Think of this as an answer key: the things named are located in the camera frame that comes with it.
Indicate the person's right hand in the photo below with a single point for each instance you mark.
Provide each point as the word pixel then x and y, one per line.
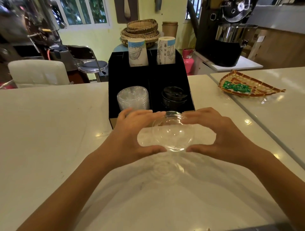
pixel 231 142

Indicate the person's left hand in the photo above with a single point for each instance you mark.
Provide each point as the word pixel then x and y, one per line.
pixel 121 142

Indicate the stack of transparent lids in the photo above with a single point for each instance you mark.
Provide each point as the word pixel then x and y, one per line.
pixel 133 98

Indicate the transparent plastic lid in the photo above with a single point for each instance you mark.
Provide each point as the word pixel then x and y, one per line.
pixel 172 133

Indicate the black cardboard organizer box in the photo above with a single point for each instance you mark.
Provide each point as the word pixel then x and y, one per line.
pixel 128 76

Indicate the person's left forearm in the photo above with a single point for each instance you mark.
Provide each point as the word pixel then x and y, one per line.
pixel 64 197

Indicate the brown cardboard box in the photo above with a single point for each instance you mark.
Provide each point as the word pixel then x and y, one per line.
pixel 281 50

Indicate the pile of green packets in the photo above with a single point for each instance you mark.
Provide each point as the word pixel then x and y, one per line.
pixel 237 87

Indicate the woven bamboo tray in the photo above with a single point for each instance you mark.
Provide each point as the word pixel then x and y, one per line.
pixel 264 89

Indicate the stack of black lids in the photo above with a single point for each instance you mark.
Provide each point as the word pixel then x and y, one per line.
pixel 174 98

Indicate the white cabinet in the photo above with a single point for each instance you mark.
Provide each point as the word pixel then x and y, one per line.
pixel 240 65

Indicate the metal stool with backrest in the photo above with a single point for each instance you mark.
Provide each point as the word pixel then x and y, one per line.
pixel 93 65

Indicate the pink gas cylinder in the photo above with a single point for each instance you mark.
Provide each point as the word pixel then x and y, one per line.
pixel 4 86
pixel 188 63

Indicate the paper cup stack boat print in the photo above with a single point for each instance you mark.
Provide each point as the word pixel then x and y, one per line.
pixel 138 53

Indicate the black coffee roaster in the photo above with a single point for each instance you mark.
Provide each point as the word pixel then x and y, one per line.
pixel 221 52

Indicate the blue cloth covered table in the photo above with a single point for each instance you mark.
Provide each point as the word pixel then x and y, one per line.
pixel 118 48

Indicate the paper cup stack building print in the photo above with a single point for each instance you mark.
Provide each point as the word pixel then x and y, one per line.
pixel 166 51

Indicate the white padded chair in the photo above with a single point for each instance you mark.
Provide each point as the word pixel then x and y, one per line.
pixel 38 72

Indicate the stack of woven baskets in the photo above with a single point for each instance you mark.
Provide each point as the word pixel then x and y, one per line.
pixel 140 31

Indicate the white framed window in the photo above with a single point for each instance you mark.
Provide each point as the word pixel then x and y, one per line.
pixel 81 12

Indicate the window with black grille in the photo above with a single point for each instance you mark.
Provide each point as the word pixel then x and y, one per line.
pixel 193 9

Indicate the silver coffee roaster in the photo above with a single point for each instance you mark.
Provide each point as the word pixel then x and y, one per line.
pixel 31 26

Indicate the brown spoon wall picture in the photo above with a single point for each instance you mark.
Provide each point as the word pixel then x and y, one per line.
pixel 126 10

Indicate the grey wall scoop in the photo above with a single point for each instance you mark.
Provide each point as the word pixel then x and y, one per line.
pixel 158 4

